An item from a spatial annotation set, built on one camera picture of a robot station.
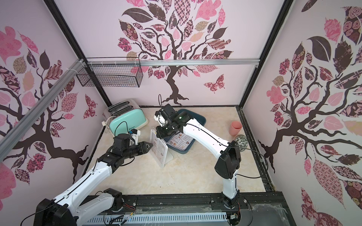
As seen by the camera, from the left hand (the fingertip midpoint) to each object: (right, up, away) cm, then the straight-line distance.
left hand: (151, 148), depth 81 cm
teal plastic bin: (+13, -4, +11) cm, 17 cm away
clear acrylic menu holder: (+10, -7, +9) cm, 15 cm away
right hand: (+4, +9, -5) cm, 11 cm away
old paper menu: (+5, 0, -1) cm, 5 cm away
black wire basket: (-29, +50, +14) cm, 59 cm away
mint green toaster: (-22, +19, +9) cm, 30 cm away
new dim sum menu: (+17, +2, +17) cm, 24 cm away
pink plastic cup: (+54, +11, +14) cm, 57 cm away
